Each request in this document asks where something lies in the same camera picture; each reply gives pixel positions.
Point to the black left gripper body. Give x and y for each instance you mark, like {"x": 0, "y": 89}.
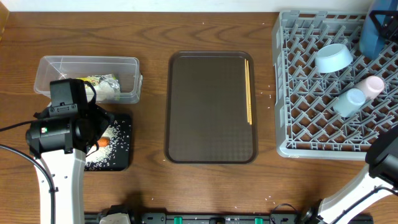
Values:
{"x": 100, "y": 119}

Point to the light blue small bowl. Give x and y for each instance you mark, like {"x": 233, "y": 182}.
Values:
{"x": 332, "y": 58}

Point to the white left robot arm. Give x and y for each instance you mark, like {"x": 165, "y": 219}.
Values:
{"x": 59, "y": 139}

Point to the brown serving tray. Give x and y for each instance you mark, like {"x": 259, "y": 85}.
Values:
{"x": 206, "y": 118}

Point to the white rice pile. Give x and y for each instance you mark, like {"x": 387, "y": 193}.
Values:
{"x": 109, "y": 149}

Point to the pink cup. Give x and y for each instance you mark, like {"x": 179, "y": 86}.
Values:
{"x": 371, "y": 86}

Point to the orange carrot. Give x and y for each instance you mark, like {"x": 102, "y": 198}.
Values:
{"x": 103, "y": 142}

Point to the clear plastic bin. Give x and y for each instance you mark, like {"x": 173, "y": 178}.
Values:
{"x": 59, "y": 67}

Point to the white tissue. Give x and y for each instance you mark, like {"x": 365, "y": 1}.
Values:
{"x": 106, "y": 91}

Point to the wooden chopstick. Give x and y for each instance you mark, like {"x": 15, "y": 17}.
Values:
{"x": 249, "y": 91}
{"x": 246, "y": 89}

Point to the dark blue bowl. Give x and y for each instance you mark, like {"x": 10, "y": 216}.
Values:
{"x": 371, "y": 43}

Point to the grey dishwasher rack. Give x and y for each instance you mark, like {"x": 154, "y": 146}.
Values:
{"x": 306, "y": 126}

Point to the light blue cup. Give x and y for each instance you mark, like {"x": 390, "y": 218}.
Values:
{"x": 349, "y": 102}

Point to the black waste tray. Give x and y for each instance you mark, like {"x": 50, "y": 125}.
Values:
{"x": 121, "y": 155}

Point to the green snack wrapper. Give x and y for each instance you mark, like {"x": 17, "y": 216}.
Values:
{"x": 96, "y": 79}

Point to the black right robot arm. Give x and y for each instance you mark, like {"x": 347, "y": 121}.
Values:
{"x": 378, "y": 178}

